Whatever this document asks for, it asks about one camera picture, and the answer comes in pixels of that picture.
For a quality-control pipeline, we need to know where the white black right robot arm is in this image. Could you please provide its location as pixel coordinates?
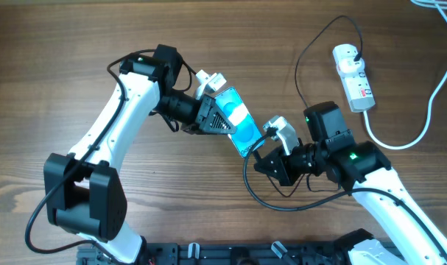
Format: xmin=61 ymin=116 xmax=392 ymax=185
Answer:
xmin=254 ymin=101 xmax=447 ymax=264

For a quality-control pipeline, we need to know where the white power strip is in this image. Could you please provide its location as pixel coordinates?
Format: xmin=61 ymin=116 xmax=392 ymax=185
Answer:
xmin=333 ymin=43 xmax=375 ymax=113

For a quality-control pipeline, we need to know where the black USB charging cable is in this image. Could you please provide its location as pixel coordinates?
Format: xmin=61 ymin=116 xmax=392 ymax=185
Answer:
xmin=242 ymin=14 xmax=365 ymax=213

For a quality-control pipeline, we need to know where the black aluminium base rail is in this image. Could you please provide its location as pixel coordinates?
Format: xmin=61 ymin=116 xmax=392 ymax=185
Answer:
xmin=75 ymin=241 xmax=404 ymax=265

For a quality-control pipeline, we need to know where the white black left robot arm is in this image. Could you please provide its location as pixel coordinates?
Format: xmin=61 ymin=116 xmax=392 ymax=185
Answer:
xmin=38 ymin=44 xmax=236 ymax=264

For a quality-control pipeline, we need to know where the turquoise screen smartphone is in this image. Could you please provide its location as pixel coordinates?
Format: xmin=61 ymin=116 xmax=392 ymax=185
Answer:
xmin=215 ymin=87 xmax=262 ymax=158

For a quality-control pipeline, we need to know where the white power strip cord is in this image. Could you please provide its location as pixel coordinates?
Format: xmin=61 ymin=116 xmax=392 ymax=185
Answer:
xmin=362 ymin=0 xmax=447 ymax=151

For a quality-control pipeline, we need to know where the white USB charger plug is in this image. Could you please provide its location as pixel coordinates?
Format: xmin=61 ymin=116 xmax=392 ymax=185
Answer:
xmin=334 ymin=57 xmax=365 ymax=78

